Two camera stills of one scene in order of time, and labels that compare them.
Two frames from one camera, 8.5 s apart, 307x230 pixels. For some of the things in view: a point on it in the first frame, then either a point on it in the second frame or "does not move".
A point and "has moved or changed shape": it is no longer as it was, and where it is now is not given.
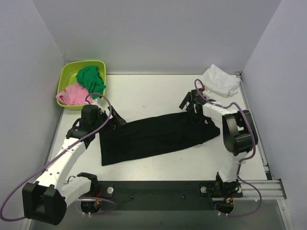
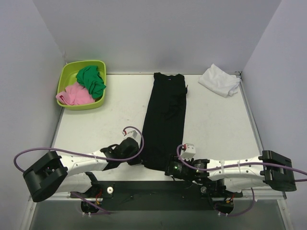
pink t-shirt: [74, 95] does not move
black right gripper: [192, 101] -> [168, 167]
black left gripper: [109, 120] -> [135, 157]
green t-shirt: [89, 76] does not move
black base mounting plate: [167, 196] does not move
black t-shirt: [143, 138] has moved or changed shape
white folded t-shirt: [215, 79] does not move
